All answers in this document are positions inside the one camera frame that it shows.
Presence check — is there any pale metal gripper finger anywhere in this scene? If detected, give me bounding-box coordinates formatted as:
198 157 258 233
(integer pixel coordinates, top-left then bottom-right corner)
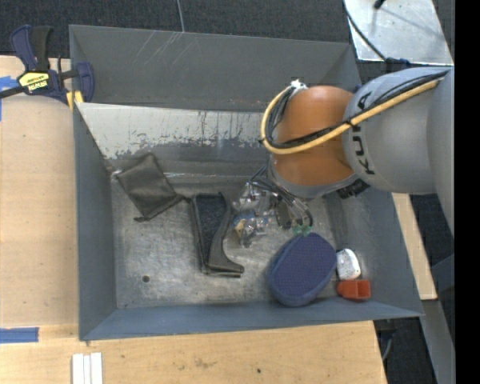
239 226 271 250
228 213 261 236

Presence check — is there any grey metal bin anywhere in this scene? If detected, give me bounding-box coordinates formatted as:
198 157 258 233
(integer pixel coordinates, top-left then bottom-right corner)
68 23 426 342

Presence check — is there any pale wood flat board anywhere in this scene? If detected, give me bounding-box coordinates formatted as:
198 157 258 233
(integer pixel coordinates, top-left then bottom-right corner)
0 56 82 330

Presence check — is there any red-orange small block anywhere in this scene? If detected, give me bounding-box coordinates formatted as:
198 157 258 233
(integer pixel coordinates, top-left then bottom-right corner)
336 278 372 302

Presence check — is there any black curved fabric piece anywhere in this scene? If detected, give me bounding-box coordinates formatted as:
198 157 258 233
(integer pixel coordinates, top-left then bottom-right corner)
189 191 246 278

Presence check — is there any white crumpled packet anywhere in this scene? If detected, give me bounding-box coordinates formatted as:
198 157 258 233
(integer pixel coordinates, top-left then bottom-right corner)
335 248 362 281

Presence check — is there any blue oval zip case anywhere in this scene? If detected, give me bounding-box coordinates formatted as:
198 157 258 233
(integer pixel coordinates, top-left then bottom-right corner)
266 231 338 308

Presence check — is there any dark grey cloth pouch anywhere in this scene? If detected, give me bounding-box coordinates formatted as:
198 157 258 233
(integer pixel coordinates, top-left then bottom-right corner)
114 152 186 222

